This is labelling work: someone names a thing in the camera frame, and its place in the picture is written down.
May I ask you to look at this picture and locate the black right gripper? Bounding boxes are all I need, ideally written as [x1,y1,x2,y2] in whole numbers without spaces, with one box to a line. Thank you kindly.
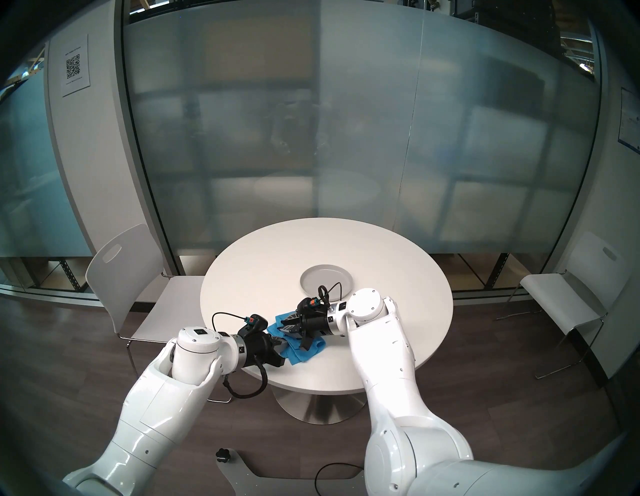
[277,310,331,351]

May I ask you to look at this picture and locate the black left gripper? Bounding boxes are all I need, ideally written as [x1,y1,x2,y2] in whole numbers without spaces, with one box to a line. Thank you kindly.
[243,333,291,370]

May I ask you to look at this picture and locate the blue cloth napkin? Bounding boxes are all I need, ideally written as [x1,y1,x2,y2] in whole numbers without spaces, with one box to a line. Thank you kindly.
[266,310,326,366]

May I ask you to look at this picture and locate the grey round plate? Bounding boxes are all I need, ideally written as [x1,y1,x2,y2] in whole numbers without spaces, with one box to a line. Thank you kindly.
[299,264,352,297]

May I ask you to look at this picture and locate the brushed steel table base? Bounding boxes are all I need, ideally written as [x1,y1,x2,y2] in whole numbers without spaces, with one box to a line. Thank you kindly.
[272,386,370,426]

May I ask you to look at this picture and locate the white plastic chair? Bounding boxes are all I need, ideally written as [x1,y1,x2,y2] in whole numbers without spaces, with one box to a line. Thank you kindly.
[85,223,233,403]
[495,231,632,380]

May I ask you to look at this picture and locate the white QR code sign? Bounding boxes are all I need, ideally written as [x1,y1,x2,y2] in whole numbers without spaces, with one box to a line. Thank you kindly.
[60,34,92,98]

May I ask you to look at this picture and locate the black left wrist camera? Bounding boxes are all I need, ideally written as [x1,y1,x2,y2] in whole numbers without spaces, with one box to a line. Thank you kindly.
[238,314,270,336]

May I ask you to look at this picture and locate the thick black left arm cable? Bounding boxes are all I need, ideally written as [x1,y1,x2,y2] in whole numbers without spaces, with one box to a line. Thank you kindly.
[221,365,269,400]

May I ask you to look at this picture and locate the thin right camera cable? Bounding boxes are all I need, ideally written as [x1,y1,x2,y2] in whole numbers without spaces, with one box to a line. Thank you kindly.
[317,281,344,307]

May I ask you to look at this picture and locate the thin camera cable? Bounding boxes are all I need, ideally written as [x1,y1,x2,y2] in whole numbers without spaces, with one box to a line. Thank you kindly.
[211,311,247,332]
[317,281,344,307]

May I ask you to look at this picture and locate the thin left camera cable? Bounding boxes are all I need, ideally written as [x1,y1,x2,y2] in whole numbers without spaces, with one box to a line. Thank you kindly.
[211,311,247,332]

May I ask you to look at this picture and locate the black looped floor cable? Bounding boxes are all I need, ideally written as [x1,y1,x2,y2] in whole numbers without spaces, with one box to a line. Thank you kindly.
[314,462,365,496]

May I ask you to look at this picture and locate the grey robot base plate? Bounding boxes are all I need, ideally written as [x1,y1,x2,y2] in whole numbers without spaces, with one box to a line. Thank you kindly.
[216,450,368,496]

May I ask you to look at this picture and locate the black metal shelf frame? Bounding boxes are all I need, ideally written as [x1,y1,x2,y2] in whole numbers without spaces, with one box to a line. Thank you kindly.
[47,257,88,292]
[487,252,512,291]

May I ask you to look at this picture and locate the white wall poster blue trim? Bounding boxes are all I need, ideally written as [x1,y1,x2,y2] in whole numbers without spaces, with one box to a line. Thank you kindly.
[617,87,640,153]

